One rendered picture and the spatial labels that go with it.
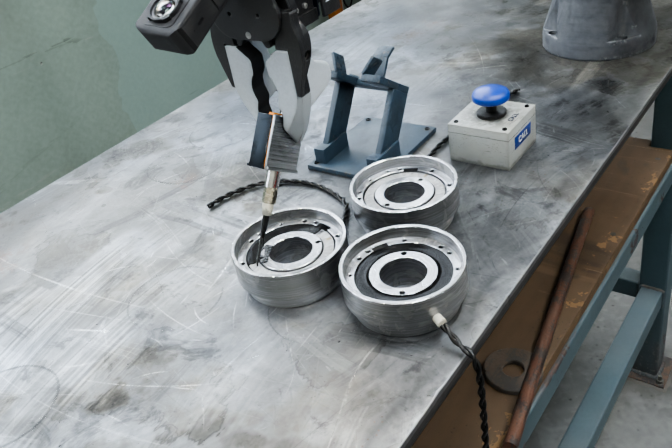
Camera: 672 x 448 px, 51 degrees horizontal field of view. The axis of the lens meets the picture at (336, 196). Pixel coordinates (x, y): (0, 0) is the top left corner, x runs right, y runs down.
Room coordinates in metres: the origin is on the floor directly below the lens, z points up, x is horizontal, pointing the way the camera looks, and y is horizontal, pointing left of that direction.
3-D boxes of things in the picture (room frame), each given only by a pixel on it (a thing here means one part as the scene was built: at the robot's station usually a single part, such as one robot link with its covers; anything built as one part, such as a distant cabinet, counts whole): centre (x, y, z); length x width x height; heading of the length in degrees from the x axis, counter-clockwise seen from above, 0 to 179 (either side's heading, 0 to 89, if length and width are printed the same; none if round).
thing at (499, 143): (0.68, -0.19, 0.82); 0.08 x 0.07 x 0.05; 138
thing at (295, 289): (0.52, 0.05, 0.82); 0.10 x 0.10 x 0.04
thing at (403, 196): (0.58, -0.07, 0.82); 0.10 x 0.10 x 0.04
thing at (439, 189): (0.58, -0.07, 0.82); 0.08 x 0.08 x 0.02
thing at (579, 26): (0.93, -0.41, 0.85); 0.15 x 0.15 x 0.10
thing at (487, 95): (0.68, -0.18, 0.85); 0.04 x 0.04 x 0.05
